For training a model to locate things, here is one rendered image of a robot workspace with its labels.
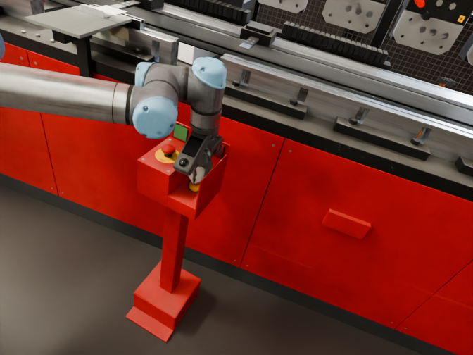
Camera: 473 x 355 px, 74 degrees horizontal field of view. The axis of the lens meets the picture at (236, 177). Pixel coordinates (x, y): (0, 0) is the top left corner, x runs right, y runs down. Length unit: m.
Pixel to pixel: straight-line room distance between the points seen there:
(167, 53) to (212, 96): 0.51
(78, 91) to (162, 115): 0.15
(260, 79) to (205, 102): 0.41
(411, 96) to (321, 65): 0.36
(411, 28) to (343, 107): 0.28
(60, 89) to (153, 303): 0.96
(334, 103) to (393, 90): 0.34
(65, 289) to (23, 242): 0.34
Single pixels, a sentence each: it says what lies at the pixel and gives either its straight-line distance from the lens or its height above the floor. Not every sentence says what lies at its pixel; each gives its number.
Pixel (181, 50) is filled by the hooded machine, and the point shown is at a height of 0.17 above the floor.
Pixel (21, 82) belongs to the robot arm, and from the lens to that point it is 0.65.
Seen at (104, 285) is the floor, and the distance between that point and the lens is 1.57.
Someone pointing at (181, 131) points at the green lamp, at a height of 0.82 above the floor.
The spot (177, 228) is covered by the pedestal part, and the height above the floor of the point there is 0.52.
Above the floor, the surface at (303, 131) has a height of 0.87.
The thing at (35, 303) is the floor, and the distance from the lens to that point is 1.59.
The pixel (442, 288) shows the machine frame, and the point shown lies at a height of 0.44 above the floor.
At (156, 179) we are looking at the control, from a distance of 0.89.
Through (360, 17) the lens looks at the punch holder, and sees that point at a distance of 1.01.
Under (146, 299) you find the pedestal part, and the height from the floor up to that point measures 0.12.
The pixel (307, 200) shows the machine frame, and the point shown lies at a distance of 1.16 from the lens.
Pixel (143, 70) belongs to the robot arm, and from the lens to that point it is 0.72.
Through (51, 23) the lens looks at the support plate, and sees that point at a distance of 1.13.
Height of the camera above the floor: 1.34
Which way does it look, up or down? 39 degrees down
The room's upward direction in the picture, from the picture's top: 15 degrees clockwise
